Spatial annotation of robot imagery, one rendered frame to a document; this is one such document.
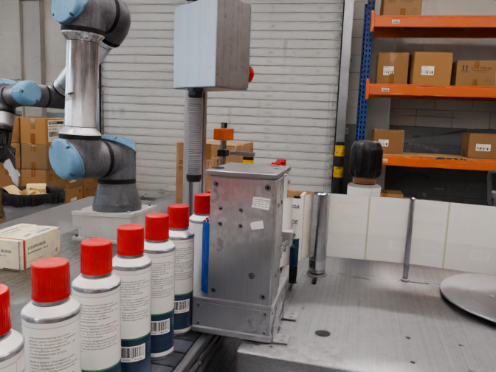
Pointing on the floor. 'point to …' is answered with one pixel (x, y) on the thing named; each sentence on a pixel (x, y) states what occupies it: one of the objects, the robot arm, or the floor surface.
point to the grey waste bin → (26, 210)
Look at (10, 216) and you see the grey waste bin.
